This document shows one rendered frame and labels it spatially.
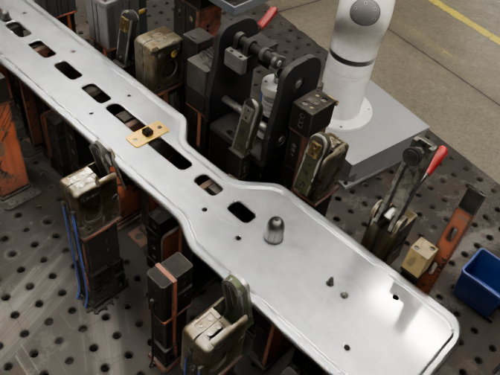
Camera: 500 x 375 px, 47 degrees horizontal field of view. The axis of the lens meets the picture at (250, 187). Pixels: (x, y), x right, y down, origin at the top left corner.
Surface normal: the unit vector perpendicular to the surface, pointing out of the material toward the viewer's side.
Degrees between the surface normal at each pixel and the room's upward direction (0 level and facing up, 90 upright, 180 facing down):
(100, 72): 0
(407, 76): 0
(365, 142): 1
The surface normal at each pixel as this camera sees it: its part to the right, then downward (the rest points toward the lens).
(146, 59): -0.70, 0.47
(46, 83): 0.11, -0.69
